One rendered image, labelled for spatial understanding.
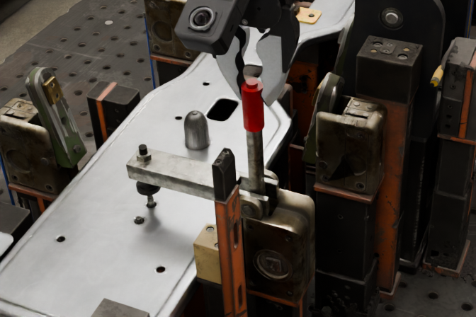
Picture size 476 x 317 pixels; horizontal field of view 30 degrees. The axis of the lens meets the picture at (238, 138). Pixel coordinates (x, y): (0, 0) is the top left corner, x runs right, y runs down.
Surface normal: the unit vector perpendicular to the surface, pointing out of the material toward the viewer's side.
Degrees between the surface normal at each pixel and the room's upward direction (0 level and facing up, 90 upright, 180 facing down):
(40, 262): 0
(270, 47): 90
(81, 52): 0
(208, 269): 90
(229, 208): 90
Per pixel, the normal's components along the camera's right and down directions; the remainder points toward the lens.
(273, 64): -0.41, 0.58
